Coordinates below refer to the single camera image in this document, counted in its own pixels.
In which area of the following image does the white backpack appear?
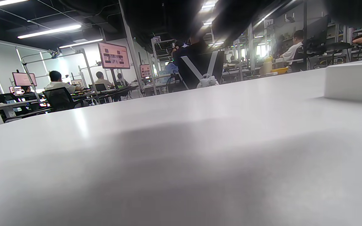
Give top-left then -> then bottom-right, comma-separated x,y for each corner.
197,75 -> 220,88

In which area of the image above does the black mesh chair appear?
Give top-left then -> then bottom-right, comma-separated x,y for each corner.
43,87 -> 76,111

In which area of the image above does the black monitor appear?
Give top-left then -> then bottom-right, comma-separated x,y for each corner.
305,16 -> 329,47

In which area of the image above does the person's left hand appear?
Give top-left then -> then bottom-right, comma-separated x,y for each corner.
167,0 -> 362,43

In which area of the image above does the large pink monitor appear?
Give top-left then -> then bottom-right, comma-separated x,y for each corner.
98,42 -> 130,69

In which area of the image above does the white square jar lid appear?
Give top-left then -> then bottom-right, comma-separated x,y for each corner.
324,58 -> 362,104

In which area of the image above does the cream jar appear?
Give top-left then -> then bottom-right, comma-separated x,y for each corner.
264,56 -> 273,76

